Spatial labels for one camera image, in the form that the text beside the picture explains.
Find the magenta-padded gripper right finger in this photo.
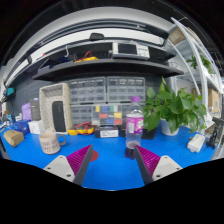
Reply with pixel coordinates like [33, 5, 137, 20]
[134, 144, 184, 186]

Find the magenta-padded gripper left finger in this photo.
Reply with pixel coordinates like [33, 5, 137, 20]
[43, 144, 94, 187]

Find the clear bottle with purple label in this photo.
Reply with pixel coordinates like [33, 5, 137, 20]
[124, 96, 145, 160]

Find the beige patterned mug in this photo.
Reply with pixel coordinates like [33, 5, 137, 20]
[38, 131, 67, 155]

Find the flat black case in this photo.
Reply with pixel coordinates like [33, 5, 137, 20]
[119, 126, 158, 140]

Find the white power adapter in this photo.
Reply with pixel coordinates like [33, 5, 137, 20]
[186, 133, 207, 154]

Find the yellow multimeter with red leads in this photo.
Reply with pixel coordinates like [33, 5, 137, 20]
[67, 121, 96, 136]

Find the small white box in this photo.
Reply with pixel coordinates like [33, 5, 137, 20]
[27, 119, 46, 135]

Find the black rectangular speaker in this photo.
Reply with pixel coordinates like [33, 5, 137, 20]
[51, 100, 67, 133]

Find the black box with white label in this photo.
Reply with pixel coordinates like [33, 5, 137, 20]
[94, 125, 120, 139]

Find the brown cardboard box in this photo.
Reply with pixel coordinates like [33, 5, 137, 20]
[3, 129, 25, 148]

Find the blue box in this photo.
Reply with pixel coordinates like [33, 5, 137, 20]
[13, 119, 31, 136]

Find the green potted plant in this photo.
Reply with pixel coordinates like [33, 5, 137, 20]
[142, 76, 208, 137]

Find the white perforated tray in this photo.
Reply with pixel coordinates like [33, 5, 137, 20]
[38, 82, 73, 134]

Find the dark grey upright box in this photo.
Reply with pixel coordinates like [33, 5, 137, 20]
[29, 97, 42, 122]

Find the purple bag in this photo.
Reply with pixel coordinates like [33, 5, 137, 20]
[21, 102, 33, 122]

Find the clear box with colourful parts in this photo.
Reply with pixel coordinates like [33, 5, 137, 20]
[91, 104, 124, 127]

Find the dark grey desk shelf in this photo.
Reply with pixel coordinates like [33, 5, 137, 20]
[31, 39, 184, 83]

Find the white shelf unit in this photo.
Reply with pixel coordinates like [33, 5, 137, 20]
[164, 16, 224, 128]

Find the white oscilloscope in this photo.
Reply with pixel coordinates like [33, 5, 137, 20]
[111, 42, 151, 61]

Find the black device on shelf top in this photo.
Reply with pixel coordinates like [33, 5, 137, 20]
[88, 32, 105, 42]

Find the yellow tool with red cable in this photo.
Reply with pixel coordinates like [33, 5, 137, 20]
[73, 50, 99, 64]

